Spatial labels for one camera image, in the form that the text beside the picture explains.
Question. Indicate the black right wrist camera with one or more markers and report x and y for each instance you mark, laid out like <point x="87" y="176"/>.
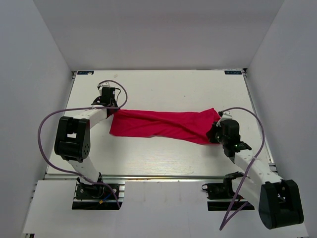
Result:
<point x="238" y="147"/>

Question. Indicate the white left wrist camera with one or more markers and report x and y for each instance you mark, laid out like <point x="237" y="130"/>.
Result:
<point x="225" y="115"/>

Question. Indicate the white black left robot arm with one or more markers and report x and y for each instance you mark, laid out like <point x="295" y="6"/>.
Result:
<point x="73" y="141"/>

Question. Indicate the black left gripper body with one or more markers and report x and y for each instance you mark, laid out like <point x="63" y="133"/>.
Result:
<point x="114" y="103"/>

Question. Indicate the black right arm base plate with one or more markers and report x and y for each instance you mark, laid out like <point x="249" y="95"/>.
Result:
<point x="223" y="196"/>

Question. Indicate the red t shirt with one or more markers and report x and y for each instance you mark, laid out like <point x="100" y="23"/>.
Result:
<point x="187" y="126"/>

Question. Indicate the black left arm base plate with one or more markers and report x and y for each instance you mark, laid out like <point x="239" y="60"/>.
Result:
<point x="93" y="197"/>

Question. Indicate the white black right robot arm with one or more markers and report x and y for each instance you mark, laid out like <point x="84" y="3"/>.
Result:
<point x="276" y="199"/>

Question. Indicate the aluminium table frame rail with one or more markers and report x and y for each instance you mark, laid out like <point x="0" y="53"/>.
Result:
<point x="264" y="146"/>

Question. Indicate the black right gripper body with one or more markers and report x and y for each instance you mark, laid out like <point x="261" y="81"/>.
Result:
<point x="217" y="136"/>

